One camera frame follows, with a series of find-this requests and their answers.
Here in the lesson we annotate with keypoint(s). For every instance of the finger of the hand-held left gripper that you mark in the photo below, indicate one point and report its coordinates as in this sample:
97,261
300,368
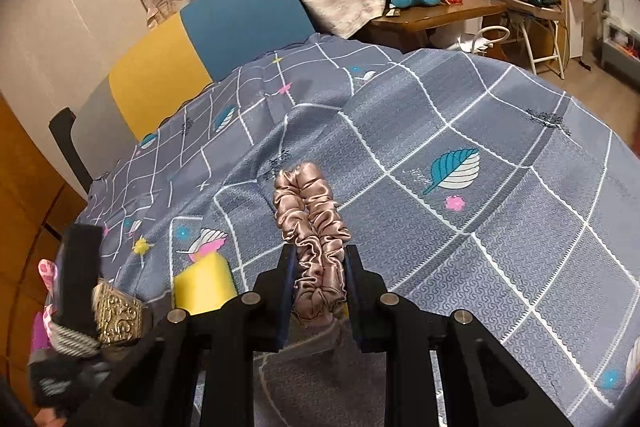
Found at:
75,267

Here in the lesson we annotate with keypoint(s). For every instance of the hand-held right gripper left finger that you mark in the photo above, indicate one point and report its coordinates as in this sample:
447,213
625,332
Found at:
286,292

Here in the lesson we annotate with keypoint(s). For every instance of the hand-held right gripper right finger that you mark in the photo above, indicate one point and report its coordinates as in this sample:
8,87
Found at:
352,297

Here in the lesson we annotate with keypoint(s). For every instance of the gold patterned box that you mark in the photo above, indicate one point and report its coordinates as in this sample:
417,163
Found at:
117,314

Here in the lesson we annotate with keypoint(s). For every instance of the pink satin scrunchie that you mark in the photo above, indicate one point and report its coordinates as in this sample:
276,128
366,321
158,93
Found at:
310,227

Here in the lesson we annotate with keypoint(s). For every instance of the pink plush toy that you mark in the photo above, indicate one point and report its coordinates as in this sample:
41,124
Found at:
46,268

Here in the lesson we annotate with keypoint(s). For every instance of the wooden cabinet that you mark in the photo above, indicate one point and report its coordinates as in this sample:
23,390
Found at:
25,207

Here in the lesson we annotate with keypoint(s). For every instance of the purple box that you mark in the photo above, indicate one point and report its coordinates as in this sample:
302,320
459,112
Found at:
39,338

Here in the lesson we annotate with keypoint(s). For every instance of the yellow sponge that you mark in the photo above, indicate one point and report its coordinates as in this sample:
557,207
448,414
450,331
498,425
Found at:
205,282

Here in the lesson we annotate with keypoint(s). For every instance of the grey checked bedsheet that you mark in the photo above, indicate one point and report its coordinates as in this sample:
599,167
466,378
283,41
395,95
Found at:
450,257

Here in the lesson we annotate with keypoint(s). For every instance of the blue yellow padded headboard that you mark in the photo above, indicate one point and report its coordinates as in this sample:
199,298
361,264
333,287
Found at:
160,67

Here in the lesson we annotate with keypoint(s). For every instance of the wooden table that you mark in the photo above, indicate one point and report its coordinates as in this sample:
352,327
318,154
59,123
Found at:
435,17

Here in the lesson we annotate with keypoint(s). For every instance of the white storage unit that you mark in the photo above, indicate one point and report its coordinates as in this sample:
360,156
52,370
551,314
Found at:
620,47

